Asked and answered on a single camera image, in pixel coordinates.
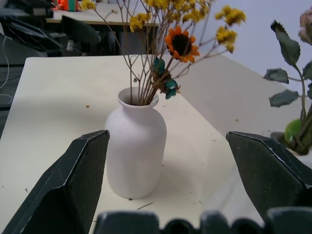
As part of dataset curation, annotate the light wooden background desk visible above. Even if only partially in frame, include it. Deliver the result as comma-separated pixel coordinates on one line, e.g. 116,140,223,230
45,1,160,56

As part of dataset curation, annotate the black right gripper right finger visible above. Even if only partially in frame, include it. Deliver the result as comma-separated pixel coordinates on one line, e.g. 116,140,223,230
226,131,312,224

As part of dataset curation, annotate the white cable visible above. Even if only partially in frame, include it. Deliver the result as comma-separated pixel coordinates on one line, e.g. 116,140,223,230
0,34,13,106

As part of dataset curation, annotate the white ceramic vase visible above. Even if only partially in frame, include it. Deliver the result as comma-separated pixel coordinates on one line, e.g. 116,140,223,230
104,87,168,199

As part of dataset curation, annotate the orange red box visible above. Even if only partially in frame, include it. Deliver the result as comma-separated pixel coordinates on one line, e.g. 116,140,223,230
51,0,80,12

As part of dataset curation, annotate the pink rose green-leaf bouquet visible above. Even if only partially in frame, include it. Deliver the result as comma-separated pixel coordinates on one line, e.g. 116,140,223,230
262,4,312,156

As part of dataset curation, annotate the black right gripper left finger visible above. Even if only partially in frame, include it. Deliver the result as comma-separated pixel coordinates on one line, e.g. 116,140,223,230
0,130,110,234

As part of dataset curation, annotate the black equipment pile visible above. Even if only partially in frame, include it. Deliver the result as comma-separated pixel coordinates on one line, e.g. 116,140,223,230
0,0,63,58

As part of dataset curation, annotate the yellow sunflower dried bouquet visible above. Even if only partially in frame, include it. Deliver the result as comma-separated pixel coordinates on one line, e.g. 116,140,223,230
79,0,247,107

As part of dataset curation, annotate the black office chair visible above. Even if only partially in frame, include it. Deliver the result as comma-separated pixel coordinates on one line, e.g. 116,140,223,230
60,14,102,55

